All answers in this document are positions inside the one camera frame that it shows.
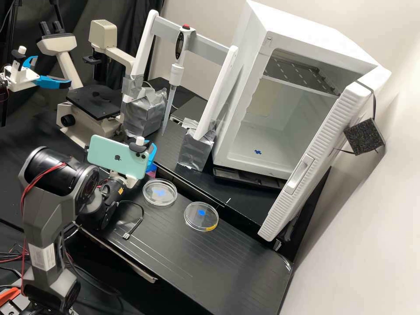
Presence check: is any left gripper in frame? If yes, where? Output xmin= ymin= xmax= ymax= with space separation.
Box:
xmin=4 ymin=55 xmax=73 ymax=92

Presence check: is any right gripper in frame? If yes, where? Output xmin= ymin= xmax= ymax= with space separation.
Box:
xmin=110 ymin=141 xmax=158 ymax=190

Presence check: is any left phone holder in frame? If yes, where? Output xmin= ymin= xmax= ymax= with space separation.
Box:
xmin=11 ymin=45 xmax=28 ymax=72

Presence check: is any petri dish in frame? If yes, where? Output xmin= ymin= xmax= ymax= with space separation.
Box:
xmin=142 ymin=178 xmax=178 ymax=207

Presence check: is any cream microscope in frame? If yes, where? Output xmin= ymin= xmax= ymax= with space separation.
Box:
xmin=36 ymin=19 xmax=136 ymax=149

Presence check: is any pipette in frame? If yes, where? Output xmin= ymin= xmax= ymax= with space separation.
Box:
xmin=161 ymin=24 xmax=197 ymax=136

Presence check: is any white pipette stand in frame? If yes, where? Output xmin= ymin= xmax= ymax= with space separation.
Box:
xmin=120 ymin=9 xmax=239 ymax=172

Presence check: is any incubator door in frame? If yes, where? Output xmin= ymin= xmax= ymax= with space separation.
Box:
xmin=257 ymin=65 xmax=393 ymax=244

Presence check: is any white incubator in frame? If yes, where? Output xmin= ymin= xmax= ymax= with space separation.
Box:
xmin=210 ymin=0 xmax=378 ymax=182

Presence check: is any right wrist camera phone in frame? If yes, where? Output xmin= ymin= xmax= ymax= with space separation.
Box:
xmin=86 ymin=134 xmax=151 ymax=180

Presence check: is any black cable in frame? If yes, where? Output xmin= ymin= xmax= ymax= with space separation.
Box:
xmin=116 ymin=199 xmax=145 ymax=239

